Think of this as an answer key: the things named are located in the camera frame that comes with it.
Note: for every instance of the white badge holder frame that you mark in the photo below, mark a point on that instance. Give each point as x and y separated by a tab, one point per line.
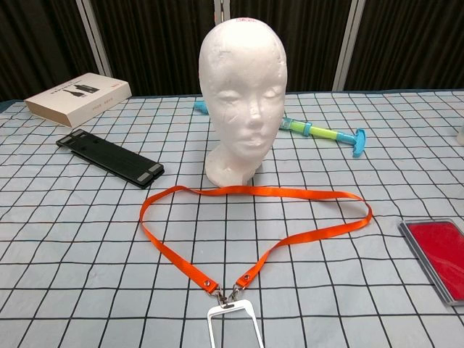
239	304

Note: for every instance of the white foam mannequin head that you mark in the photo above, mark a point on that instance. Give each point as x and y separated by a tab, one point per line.
243	72

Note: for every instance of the green blue toy pen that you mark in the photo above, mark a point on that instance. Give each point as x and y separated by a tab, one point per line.
322	132

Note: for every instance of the black folding stand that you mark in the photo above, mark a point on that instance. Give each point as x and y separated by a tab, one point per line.
108	156

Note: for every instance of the white checkered tablecloth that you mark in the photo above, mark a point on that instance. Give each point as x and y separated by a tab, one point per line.
108	253

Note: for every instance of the black folding screen partition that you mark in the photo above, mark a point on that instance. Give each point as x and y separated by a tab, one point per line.
163	43

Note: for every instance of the white cardboard product box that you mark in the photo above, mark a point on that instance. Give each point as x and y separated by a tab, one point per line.
72	94

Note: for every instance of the red ink pad case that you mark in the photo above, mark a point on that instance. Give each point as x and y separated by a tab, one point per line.
438	250

